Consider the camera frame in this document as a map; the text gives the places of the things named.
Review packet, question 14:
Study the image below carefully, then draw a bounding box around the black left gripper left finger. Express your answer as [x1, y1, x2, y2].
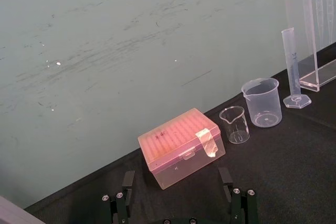
[101, 170, 136, 224]

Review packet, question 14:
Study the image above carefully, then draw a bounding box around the pink translucent pipette tip box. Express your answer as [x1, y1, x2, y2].
[137, 108, 226, 190]

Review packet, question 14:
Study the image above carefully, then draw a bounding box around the large translucent plastic beaker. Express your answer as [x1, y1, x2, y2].
[241, 77, 283, 127]

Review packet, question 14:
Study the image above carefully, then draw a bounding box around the clear plastic graduated cylinder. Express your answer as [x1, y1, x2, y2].
[281, 27, 312, 109]

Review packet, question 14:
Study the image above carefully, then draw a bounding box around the clear acrylic pipette stand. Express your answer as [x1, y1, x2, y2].
[282, 0, 336, 92]

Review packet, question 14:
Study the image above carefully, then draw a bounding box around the grey box corner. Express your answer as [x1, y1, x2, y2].
[0, 195, 39, 224]

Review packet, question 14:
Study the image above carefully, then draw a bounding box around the small clear glass beaker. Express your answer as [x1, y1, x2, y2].
[219, 105, 250, 145]

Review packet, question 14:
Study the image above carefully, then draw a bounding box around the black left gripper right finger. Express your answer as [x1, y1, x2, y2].
[218, 167, 259, 224]

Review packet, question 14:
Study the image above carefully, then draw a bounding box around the black table cloth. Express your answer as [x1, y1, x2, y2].
[24, 42, 336, 224]

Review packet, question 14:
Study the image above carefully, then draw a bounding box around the white paper tape strip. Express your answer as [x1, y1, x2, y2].
[195, 128, 218, 158]

